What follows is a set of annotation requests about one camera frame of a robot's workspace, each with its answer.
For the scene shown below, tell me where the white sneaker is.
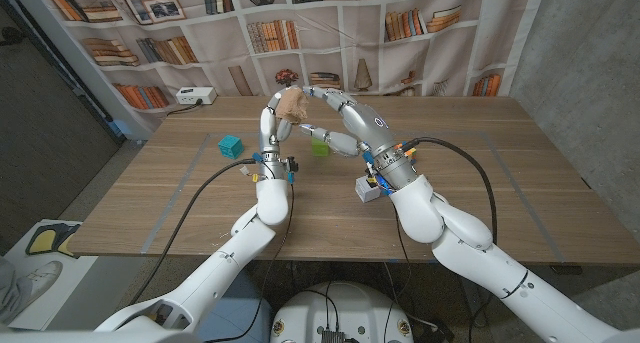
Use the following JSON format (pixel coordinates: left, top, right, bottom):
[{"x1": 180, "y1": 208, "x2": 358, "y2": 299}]
[{"x1": 14, "y1": 260, "x2": 64, "y2": 304}]

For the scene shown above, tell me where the white cube block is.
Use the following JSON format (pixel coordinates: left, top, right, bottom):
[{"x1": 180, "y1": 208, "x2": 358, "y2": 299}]
[{"x1": 354, "y1": 175, "x2": 382, "y2": 204}]

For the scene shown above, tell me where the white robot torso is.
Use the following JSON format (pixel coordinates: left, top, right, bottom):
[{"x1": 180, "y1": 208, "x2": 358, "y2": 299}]
[{"x1": 269, "y1": 281, "x2": 414, "y2": 343}]

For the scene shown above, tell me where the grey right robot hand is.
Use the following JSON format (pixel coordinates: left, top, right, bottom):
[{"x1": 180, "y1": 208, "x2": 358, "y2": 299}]
[{"x1": 298, "y1": 85, "x2": 401, "y2": 160}]

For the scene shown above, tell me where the white power strip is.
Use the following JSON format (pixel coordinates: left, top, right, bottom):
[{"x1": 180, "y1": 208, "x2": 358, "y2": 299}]
[{"x1": 175, "y1": 86, "x2": 218, "y2": 106}]

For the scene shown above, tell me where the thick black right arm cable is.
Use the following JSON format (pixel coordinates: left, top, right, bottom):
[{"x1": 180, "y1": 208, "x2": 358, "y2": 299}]
[{"x1": 399, "y1": 136, "x2": 499, "y2": 343}]

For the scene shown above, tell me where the green cube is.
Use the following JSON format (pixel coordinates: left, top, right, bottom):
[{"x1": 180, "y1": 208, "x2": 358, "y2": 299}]
[{"x1": 311, "y1": 136, "x2": 331, "y2": 158}]

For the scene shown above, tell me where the grey table leg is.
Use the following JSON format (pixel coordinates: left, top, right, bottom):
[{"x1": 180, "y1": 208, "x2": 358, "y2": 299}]
[{"x1": 454, "y1": 270, "x2": 489, "y2": 329}]

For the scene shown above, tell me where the black power strip cable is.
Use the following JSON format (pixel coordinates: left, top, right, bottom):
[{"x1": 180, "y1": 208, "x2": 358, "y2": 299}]
[{"x1": 166, "y1": 100, "x2": 204, "y2": 117}]

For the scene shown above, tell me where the tan adhesive wrap roll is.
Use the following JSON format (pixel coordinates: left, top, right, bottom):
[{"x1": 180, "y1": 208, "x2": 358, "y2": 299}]
[{"x1": 275, "y1": 86, "x2": 310, "y2": 125}]

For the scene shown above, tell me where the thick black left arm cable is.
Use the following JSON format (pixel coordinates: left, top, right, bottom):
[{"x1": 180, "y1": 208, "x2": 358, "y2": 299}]
[{"x1": 127, "y1": 157, "x2": 259, "y2": 307}]

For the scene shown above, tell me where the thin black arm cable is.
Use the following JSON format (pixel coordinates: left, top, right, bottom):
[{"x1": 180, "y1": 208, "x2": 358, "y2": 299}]
[
  {"x1": 382, "y1": 205, "x2": 414, "y2": 343},
  {"x1": 204, "y1": 182, "x2": 296, "y2": 343}
]

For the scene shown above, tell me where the blue tape piece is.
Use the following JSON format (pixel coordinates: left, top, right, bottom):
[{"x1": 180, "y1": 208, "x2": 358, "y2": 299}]
[{"x1": 105, "y1": 118, "x2": 132, "y2": 138}]

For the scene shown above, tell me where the printed bookshelf backdrop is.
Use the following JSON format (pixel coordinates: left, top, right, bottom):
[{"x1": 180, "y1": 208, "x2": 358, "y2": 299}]
[{"x1": 37, "y1": 0, "x2": 549, "y2": 134}]

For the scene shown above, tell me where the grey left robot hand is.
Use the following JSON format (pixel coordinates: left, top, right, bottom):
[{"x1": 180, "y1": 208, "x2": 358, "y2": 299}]
[{"x1": 258, "y1": 86, "x2": 296, "y2": 157}]

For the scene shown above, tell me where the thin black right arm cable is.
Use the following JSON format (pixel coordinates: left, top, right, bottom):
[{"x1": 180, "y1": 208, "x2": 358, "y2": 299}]
[{"x1": 382, "y1": 205, "x2": 414, "y2": 343}]

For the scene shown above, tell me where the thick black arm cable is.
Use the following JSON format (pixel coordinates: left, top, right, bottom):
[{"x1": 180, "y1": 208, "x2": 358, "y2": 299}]
[
  {"x1": 399, "y1": 136, "x2": 499, "y2": 343},
  {"x1": 127, "y1": 157, "x2": 259, "y2": 307}
]

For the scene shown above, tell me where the yellow black floor sign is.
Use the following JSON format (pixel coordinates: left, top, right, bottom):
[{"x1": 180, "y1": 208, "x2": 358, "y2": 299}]
[{"x1": 24, "y1": 221, "x2": 84, "y2": 258}]

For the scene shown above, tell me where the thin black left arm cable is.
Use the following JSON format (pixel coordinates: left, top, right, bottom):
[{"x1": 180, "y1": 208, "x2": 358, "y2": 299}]
[{"x1": 204, "y1": 182, "x2": 296, "y2": 343}]

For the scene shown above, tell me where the teal cube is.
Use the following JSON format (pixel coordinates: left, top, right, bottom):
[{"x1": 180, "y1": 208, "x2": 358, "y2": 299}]
[{"x1": 217, "y1": 134, "x2": 245, "y2": 160}]

